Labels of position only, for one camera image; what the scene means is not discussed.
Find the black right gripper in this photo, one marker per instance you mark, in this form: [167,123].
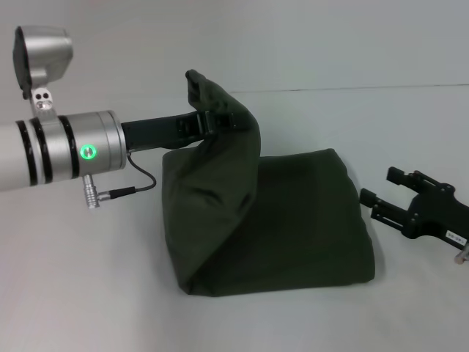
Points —
[439,212]

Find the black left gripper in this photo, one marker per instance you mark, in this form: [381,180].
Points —
[157,132]

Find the dark green printed t-shirt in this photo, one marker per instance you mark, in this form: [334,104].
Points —
[275,220]

